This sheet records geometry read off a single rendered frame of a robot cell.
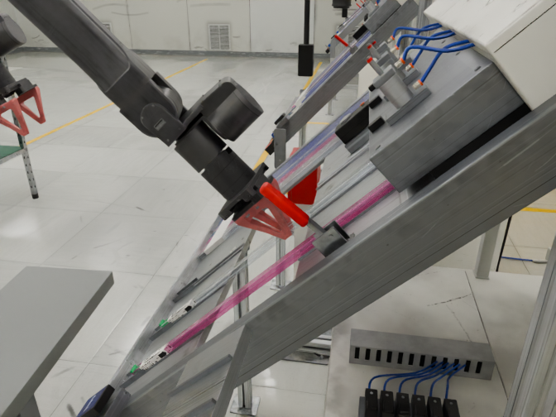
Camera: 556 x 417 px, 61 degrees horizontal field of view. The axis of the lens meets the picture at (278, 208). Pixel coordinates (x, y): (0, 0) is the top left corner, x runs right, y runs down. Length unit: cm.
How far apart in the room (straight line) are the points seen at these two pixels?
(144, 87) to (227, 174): 15
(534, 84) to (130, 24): 996
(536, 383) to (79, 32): 61
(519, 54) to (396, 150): 13
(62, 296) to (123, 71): 75
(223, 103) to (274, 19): 875
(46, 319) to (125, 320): 96
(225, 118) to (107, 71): 15
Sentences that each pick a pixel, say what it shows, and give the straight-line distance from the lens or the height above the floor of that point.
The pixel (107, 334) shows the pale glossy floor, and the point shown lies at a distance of 210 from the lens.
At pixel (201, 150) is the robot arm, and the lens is 65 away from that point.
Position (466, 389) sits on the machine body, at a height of 62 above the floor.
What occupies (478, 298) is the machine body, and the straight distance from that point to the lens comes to 122.
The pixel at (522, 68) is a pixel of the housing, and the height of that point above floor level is 122.
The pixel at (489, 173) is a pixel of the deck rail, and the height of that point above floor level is 114.
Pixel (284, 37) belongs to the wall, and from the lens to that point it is 938.
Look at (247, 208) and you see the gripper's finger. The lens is 66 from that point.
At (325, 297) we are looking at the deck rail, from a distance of 49.
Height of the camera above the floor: 128
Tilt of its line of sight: 25 degrees down
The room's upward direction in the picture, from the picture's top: straight up
